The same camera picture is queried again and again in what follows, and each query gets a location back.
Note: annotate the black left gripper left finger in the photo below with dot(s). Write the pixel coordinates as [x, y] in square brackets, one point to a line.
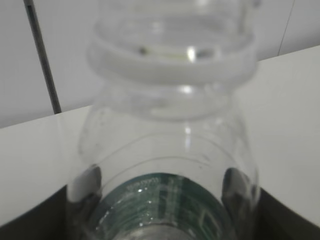
[49, 220]

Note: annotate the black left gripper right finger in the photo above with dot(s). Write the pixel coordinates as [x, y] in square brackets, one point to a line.
[275, 221]

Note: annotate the clear water bottle green label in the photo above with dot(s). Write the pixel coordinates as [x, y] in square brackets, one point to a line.
[163, 153]

